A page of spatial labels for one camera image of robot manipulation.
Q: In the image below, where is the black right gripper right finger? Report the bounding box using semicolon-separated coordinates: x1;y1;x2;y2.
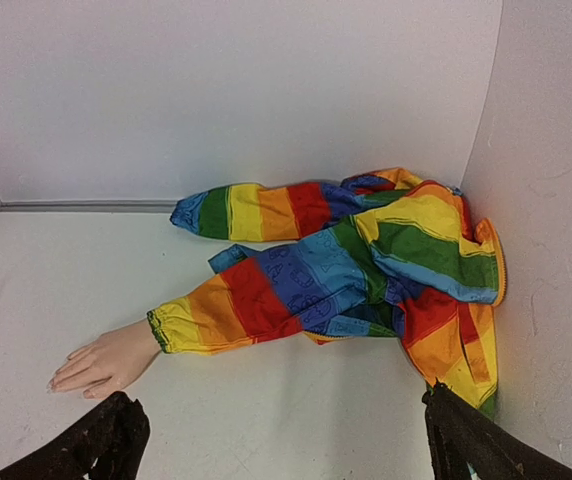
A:
422;382;572;480

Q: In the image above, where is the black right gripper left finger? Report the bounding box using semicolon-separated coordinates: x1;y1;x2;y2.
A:
0;391;150;480

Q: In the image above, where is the mannequin hand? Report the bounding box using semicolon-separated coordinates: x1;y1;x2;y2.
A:
49;320;161;400

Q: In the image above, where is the rainbow striped jacket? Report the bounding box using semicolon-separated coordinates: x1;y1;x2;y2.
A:
147;168;507;416

